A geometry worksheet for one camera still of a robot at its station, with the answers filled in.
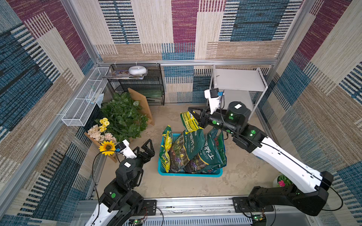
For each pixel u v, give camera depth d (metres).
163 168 0.78
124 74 0.90
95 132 0.75
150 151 0.62
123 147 0.59
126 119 0.78
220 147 0.73
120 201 0.49
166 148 0.83
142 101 0.87
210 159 0.69
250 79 0.85
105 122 0.70
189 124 0.63
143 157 0.61
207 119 0.53
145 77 0.85
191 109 0.59
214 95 0.51
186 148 0.75
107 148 0.70
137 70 0.86
